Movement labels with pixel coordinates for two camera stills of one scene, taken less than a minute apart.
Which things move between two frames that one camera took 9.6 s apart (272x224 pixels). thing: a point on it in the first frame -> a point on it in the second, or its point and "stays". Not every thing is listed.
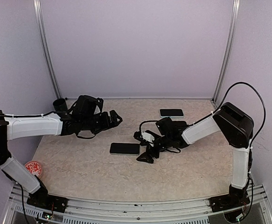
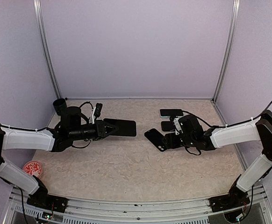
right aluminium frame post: (228, 50) stays
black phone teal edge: (171, 112) stays
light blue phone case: (172, 113) stays
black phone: (125, 149) -> (125, 127)
